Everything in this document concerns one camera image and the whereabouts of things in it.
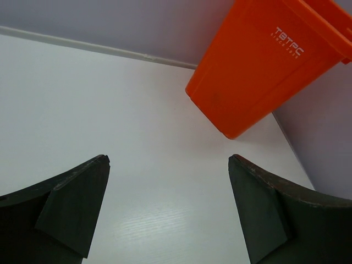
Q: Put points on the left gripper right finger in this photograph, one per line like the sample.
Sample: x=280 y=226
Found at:
x=283 y=222

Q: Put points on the orange plastic bin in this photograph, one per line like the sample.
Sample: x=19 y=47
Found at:
x=263 y=54

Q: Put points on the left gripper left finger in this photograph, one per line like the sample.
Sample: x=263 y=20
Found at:
x=54 y=221

